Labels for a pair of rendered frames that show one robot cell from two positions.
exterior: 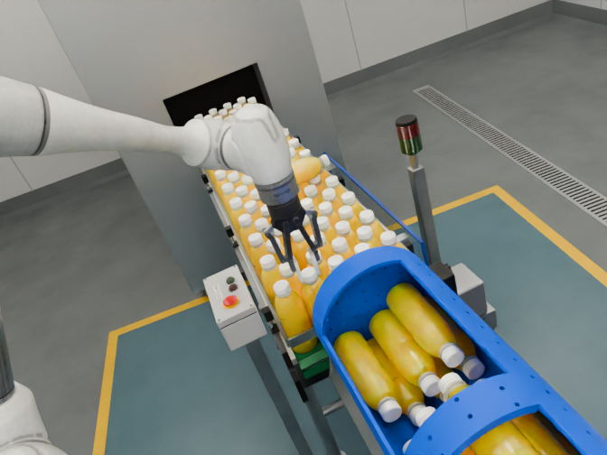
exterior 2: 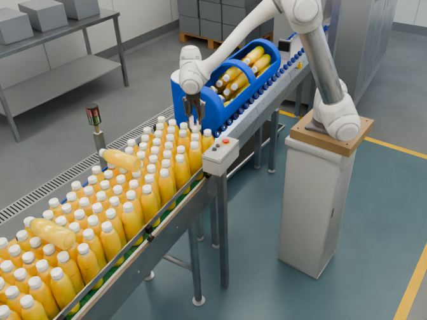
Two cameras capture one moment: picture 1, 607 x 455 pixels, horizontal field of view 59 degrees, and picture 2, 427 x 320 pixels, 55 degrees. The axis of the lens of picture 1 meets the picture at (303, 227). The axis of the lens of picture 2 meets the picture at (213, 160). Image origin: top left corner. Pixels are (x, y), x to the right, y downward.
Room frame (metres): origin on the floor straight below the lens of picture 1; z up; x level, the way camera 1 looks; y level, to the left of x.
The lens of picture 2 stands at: (2.39, 1.30, 2.25)
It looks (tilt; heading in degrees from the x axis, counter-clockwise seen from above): 36 degrees down; 221
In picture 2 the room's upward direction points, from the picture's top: 2 degrees counter-clockwise
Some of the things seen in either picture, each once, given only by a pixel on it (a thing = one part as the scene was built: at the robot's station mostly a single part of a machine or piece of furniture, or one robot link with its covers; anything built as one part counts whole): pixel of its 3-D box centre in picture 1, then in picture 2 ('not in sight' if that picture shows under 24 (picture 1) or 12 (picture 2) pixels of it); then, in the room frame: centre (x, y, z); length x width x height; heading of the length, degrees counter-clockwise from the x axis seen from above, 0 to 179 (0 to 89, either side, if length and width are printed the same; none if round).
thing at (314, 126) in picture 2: not in sight; (328, 119); (0.53, 0.53, 1.08); 0.22 x 0.18 x 0.06; 7
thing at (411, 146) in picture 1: (410, 142); (94, 118); (1.38, -0.38, 1.18); 0.06 x 0.06 x 0.05
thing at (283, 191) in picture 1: (276, 186); not in sight; (1.04, 0.02, 1.36); 0.09 x 0.09 x 0.06
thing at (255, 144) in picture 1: (256, 142); (190, 63); (1.05, 0.03, 1.47); 0.13 x 0.11 x 0.16; 41
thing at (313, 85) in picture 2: not in sight; (312, 93); (-1.08, -0.34, 0.31); 0.06 x 0.06 x 0.63; 9
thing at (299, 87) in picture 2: not in sight; (299, 91); (-1.05, -0.47, 0.31); 0.06 x 0.06 x 0.63; 9
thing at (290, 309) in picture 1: (294, 318); (208, 148); (1.03, 0.10, 1.00); 0.07 x 0.07 x 0.19
